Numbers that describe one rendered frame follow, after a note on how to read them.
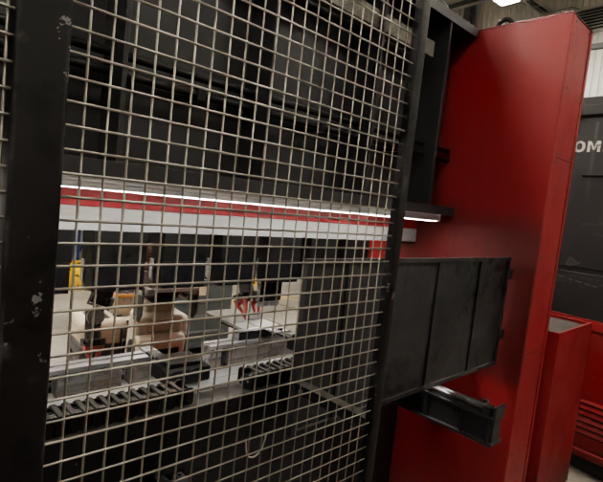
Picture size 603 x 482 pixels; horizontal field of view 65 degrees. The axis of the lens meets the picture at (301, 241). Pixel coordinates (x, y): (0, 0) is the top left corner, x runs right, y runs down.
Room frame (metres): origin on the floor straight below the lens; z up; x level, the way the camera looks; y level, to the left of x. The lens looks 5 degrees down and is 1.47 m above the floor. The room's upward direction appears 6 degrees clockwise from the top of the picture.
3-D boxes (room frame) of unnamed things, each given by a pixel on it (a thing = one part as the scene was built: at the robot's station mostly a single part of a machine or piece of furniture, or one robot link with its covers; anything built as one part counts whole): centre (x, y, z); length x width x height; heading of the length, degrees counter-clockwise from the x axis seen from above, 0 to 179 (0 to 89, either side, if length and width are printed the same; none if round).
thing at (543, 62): (2.25, -0.73, 1.15); 0.85 x 0.25 x 2.30; 44
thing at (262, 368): (1.27, -0.03, 1.02); 0.37 x 0.06 x 0.04; 134
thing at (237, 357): (1.67, 0.14, 0.92); 0.39 x 0.06 x 0.10; 134
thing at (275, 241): (1.72, 0.08, 1.26); 0.15 x 0.09 x 0.17; 134
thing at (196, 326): (4.26, 1.05, 0.36); 0.80 x 0.60 x 0.72; 129
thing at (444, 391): (1.74, -0.49, 0.81); 0.64 x 0.08 x 0.14; 44
